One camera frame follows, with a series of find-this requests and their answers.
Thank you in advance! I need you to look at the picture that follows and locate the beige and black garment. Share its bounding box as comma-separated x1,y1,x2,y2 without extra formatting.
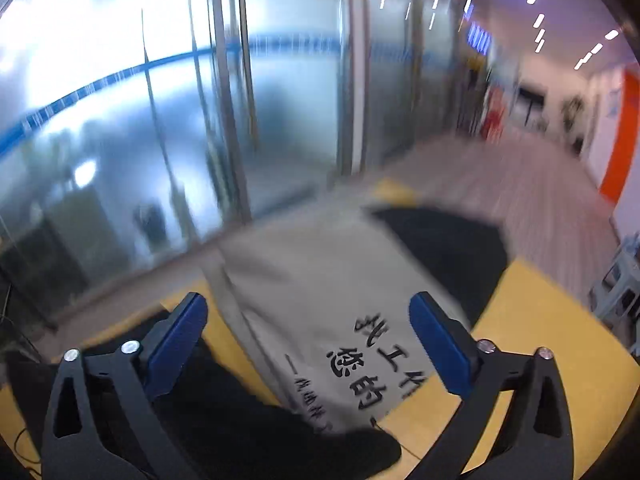
204,200,512,436

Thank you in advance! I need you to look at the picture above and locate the frosted glass door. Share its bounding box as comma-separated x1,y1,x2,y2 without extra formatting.
0,0,468,323

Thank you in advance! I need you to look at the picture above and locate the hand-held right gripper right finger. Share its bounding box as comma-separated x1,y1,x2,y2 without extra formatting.
405,291,574,480

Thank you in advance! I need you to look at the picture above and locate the grey plastic stool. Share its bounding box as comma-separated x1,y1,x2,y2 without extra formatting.
589,234,640,347

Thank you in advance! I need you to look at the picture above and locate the black fleece jacket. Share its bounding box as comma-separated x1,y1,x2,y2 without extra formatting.
7,310,402,480

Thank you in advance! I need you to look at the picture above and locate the small potted plant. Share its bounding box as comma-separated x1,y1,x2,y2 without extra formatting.
561,94,587,157

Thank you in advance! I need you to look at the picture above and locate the stack of red cartons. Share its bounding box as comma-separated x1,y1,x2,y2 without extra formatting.
481,85,507,142

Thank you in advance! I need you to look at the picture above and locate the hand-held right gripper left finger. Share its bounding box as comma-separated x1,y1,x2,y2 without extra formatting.
41,292,209,480

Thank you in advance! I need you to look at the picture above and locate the orange wall panel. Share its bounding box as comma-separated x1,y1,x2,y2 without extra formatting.
599,66,640,207

